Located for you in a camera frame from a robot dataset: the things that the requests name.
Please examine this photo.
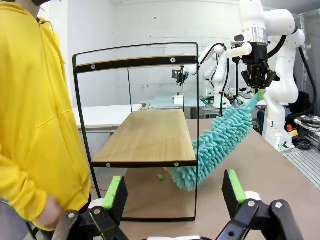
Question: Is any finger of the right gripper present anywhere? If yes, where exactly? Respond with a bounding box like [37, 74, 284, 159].
[257, 64, 277, 101]
[241, 64, 260, 90]

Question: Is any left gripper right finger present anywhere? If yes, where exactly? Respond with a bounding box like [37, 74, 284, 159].
[216, 169, 307, 240]

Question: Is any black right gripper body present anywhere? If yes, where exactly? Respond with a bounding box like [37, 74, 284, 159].
[241, 42, 270, 66]

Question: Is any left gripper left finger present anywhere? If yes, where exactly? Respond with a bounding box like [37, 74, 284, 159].
[51, 175, 130, 240]

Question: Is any teal microfibre duster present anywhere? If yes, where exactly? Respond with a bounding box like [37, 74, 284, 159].
[168, 93, 261, 193]

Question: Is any person's right forearm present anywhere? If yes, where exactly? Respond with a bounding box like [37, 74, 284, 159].
[0, 149, 51, 227]

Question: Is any person's right hand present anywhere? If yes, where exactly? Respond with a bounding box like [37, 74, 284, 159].
[37, 193, 64, 230]

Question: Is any red emergency stop button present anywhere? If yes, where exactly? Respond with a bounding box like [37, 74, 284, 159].
[286, 124, 298, 137]

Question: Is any white box red cap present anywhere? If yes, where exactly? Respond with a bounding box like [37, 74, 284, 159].
[173, 91, 184, 105]

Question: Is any white background table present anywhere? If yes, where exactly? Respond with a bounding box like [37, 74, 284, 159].
[72, 103, 144, 131]

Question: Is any pale blue background table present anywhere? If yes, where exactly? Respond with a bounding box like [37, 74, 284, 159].
[149, 91, 201, 111]

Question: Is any person in yellow hoodie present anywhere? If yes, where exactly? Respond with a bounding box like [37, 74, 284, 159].
[0, 0, 92, 240]

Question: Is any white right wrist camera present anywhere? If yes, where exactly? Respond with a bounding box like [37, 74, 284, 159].
[226, 42, 253, 59]

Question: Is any two-tier wooden shelf black frame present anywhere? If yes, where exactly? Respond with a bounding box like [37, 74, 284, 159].
[72, 41, 200, 223]

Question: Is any grey aluminium base plate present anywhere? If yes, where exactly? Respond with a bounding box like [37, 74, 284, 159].
[282, 147, 320, 194]

